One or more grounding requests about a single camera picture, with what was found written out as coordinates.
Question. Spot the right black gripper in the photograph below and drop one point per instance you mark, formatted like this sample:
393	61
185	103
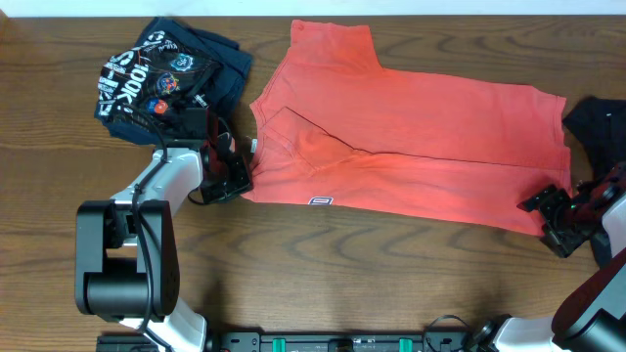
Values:
546	201

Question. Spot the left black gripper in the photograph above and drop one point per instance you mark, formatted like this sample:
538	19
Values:
244	180

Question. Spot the coral red t-shirt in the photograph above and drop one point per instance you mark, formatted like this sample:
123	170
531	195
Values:
335	127

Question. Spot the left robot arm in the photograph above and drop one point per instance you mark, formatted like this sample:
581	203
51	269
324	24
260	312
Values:
126	262

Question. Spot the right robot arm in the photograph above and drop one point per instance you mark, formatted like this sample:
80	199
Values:
592	317

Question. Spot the black garment at right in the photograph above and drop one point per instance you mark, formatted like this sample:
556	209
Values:
599	125

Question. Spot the folded black printed t-shirt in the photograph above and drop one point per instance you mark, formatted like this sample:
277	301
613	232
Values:
169	82

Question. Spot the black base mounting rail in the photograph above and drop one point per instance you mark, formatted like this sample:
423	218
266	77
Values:
433	341

